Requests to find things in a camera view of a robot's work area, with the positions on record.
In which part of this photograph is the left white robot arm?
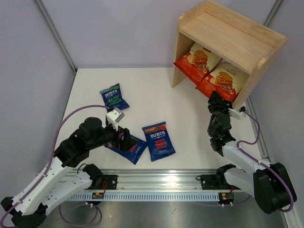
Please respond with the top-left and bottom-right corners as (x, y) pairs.
(1, 117), (138, 228)

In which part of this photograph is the wooden two-tier shelf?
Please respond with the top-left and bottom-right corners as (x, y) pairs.
(173, 0), (288, 109)

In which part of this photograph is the Burts chilli bag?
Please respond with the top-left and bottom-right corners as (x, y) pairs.
(142, 122), (176, 162)
(105, 135), (147, 165)

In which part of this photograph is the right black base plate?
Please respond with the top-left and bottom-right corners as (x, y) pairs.
(197, 174), (232, 190)

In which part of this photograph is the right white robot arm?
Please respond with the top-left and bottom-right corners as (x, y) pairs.
(207, 91), (297, 214)

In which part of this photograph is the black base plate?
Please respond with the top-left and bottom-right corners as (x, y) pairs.
(88, 175), (118, 190)
(197, 174), (232, 190)

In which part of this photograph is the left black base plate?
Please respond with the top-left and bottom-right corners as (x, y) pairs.
(88, 175), (118, 190)

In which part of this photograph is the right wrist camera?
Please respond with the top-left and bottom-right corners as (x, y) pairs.
(228, 106), (247, 120)

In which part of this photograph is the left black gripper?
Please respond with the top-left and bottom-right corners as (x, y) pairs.
(88, 120), (138, 152)

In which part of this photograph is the aluminium mounting rail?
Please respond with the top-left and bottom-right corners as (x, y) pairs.
(54, 169), (285, 192)

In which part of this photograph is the cassava chips bag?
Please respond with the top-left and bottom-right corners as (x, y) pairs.
(196, 62), (250, 102)
(173, 43), (222, 86)

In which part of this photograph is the white slotted cable duct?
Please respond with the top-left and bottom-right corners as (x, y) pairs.
(68, 192), (219, 202)

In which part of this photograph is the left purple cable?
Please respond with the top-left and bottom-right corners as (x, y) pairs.
(0, 104), (112, 225)

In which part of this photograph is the Burts green blue bag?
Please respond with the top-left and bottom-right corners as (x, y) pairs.
(99, 83), (130, 112)

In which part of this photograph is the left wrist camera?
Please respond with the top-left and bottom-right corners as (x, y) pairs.
(106, 108), (124, 131)

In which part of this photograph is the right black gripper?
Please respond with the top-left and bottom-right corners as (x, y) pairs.
(209, 91), (234, 121)

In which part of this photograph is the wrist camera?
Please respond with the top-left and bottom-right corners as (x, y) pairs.
(106, 108), (124, 131)
(228, 106), (247, 120)

